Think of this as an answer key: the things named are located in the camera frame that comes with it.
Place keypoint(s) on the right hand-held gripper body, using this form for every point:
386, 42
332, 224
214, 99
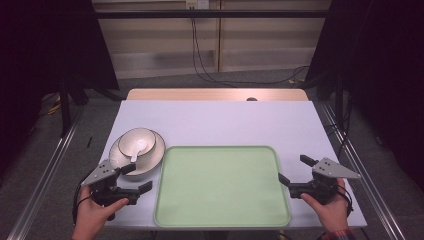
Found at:
330, 170

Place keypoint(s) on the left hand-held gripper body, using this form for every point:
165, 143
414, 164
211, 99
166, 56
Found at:
101, 173

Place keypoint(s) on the person's left hand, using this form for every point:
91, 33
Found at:
91, 215

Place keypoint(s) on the person's right hand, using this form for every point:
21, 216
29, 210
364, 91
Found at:
333, 215

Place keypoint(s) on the white ceramic spoon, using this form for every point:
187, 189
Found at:
139, 146

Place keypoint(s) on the white ribbed plate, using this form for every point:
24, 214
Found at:
151, 160

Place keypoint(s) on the white bowl with dark rim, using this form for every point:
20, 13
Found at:
128, 141

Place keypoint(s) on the small black stick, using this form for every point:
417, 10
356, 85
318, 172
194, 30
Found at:
89, 142

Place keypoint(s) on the light green plastic tray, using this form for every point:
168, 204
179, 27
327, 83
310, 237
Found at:
221, 188

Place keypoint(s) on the black metal stand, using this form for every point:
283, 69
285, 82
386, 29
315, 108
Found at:
65, 110
339, 100

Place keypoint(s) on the white table mat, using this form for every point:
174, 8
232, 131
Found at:
216, 123

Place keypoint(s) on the black curtain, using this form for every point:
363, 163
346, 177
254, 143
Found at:
40, 60
383, 66

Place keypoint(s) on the black horizontal bar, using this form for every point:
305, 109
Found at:
213, 14

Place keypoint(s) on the metal floor rail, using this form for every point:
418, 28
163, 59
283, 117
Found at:
366, 166
43, 173

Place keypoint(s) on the white wall socket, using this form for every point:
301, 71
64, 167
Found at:
197, 3

